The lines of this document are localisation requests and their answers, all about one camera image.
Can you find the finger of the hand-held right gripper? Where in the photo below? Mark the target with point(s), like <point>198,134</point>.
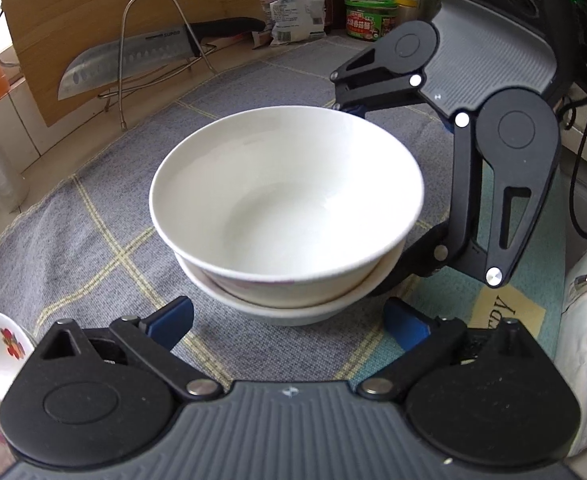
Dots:
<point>368,92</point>
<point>426,257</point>

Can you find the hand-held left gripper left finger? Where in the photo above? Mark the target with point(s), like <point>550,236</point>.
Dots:
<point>171,322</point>

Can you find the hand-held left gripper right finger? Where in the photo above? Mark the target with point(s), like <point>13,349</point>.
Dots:
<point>406,325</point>

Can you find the green lid sauce jar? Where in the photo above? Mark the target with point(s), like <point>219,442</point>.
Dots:
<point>371,22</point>

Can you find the yellow lid spice jar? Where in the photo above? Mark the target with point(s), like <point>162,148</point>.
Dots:
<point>406,7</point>

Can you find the white printed packet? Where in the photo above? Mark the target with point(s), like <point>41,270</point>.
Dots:
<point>298,15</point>

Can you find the grey plaid mat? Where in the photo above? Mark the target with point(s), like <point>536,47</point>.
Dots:
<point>98,200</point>

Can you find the bamboo cutting board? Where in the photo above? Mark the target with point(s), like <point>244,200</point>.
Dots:
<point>73,0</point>

